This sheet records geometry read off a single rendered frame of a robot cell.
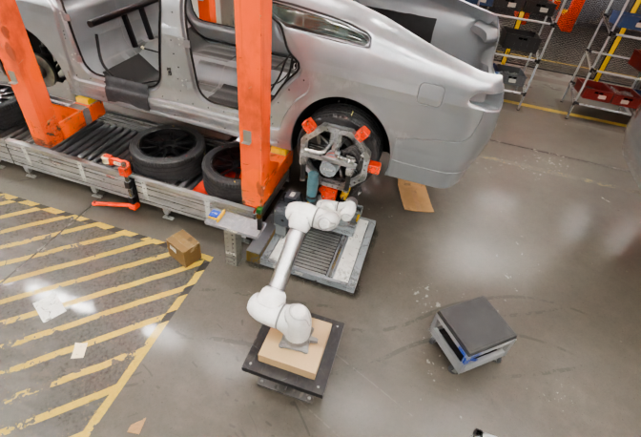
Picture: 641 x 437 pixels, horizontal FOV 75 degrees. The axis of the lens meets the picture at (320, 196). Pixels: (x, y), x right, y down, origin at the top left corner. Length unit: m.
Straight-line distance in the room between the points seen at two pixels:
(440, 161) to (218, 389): 2.15
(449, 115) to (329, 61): 0.90
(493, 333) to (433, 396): 0.57
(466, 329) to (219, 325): 1.69
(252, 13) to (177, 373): 2.23
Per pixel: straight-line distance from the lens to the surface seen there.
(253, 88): 2.66
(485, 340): 3.00
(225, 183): 3.48
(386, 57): 2.90
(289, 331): 2.49
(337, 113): 3.14
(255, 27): 2.52
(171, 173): 3.83
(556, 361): 3.61
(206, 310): 3.25
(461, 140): 3.08
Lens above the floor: 2.64
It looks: 39 degrees down
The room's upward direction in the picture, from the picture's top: 7 degrees clockwise
